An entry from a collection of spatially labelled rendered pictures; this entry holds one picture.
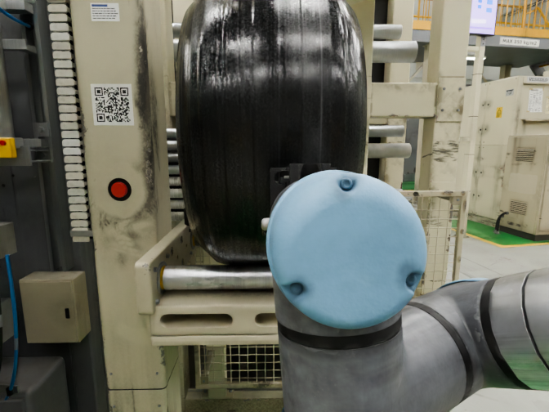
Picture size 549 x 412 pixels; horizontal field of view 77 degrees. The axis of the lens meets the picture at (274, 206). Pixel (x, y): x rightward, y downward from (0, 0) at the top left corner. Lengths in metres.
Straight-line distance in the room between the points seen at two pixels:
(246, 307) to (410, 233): 0.51
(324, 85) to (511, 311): 0.35
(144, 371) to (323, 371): 0.70
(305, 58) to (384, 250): 0.39
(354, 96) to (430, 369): 0.38
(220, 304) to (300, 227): 0.51
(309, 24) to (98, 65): 0.40
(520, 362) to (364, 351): 0.11
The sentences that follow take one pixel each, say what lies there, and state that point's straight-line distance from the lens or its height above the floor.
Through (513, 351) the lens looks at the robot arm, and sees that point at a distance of 0.27.
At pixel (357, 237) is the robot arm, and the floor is 1.11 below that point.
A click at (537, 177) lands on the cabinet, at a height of 0.75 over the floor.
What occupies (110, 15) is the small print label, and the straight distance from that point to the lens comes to 0.77.
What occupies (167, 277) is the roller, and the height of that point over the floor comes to 0.91.
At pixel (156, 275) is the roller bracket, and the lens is 0.67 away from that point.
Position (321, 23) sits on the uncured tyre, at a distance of 0.56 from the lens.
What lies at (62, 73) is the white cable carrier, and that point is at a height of 1.28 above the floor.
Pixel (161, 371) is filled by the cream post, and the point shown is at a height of 0.66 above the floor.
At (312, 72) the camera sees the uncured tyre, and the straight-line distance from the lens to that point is 0.51.
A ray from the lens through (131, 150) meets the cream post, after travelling 0.72.
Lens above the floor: 1.15
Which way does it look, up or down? 10 degrees down
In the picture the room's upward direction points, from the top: straight up
